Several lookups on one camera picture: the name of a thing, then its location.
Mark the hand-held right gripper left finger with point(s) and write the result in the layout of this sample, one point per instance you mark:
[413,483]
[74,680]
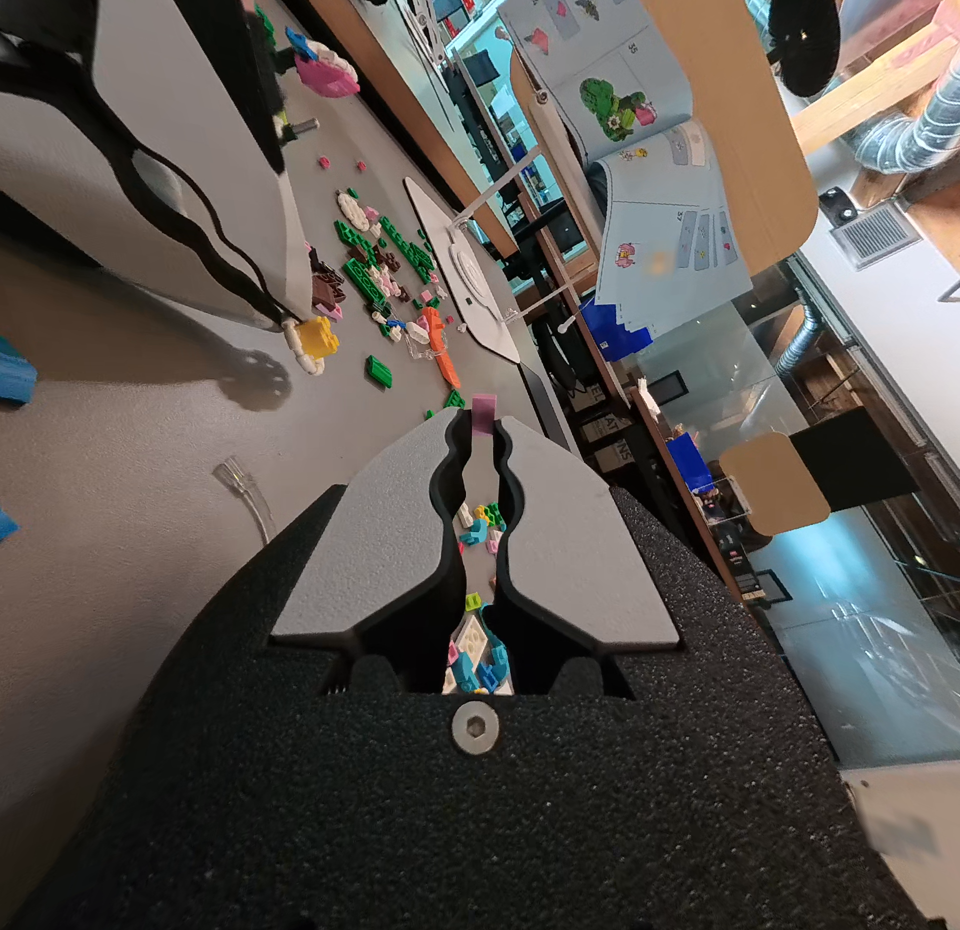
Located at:
[360,555]

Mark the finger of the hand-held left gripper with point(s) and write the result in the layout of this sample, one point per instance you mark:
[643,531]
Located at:
[165,67]
[75,194]

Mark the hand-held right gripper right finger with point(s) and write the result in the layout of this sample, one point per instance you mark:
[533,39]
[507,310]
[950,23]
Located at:
[585,562]

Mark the small pink lego brick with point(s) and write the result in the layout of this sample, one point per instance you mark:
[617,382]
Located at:
[484,412]

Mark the yellow lego brick white flower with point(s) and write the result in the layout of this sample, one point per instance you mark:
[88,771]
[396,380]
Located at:
[316,339]

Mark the pile of colourful lego pieces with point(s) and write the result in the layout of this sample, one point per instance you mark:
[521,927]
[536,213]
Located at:
[472,645]

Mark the clear plastic lego stem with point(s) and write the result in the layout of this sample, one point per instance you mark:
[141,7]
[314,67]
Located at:
[238,480]

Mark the pink white lego flower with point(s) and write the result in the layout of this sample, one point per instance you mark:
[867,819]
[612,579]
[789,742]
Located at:
[326,71]

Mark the small green lego piece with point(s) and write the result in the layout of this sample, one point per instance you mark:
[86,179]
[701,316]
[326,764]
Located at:
[454,401]

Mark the green lego plate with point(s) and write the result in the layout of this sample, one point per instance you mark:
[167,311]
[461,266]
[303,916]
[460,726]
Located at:
[379,371]

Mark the blue lego wedge piece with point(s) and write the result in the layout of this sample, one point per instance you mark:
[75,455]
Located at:
[6,525]
[15,375]

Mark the orange lego brick separator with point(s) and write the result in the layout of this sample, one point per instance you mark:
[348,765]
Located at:
[442,352]

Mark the pile of green brown lego pieces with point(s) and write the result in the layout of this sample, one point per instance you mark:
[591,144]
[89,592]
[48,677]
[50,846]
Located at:
[367,273]

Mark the lego instruction booklet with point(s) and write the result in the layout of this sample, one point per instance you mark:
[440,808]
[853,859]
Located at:
[637,97]

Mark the blue storage bin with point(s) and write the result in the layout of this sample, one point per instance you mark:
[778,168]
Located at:
[616,333]
[688,461]

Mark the tan rounded panel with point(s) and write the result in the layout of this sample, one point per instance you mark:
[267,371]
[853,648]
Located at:
[772,483]

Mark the white stand base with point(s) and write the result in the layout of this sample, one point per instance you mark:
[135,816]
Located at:
[472,285]

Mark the white air vent grille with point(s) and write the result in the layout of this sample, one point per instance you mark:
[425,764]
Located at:
[876,233]

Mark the wooden booklet board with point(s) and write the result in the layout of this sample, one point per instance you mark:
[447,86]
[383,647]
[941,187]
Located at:
[750,119]

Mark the black round fan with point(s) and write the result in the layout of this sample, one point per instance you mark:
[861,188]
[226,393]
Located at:
[804,29]

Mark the silver air duct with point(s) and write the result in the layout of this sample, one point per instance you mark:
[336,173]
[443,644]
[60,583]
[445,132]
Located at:
[907,131]

